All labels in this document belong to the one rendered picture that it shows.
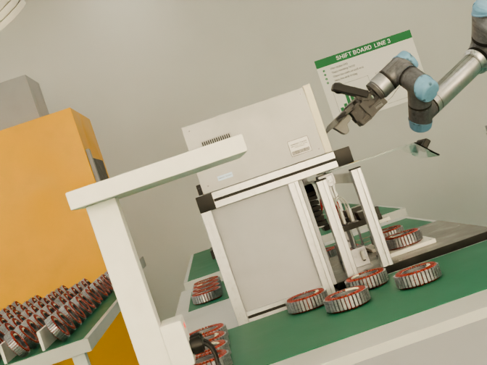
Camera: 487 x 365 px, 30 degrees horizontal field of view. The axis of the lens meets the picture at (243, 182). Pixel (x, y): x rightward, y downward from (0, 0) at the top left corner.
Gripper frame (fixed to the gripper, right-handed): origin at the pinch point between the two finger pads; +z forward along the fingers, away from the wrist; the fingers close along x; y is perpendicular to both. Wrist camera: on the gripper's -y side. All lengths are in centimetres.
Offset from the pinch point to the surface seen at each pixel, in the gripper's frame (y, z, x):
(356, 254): 31.4, 22.6, -24.3
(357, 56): -7, -135, 512
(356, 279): 31, 29, -56
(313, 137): -2.1, 8.6, -28.7
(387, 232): 36.9, 9.0, -1.4
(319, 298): 28, 39, -58
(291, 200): 5.8, 26.3, -41.2
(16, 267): -64, 170, 326
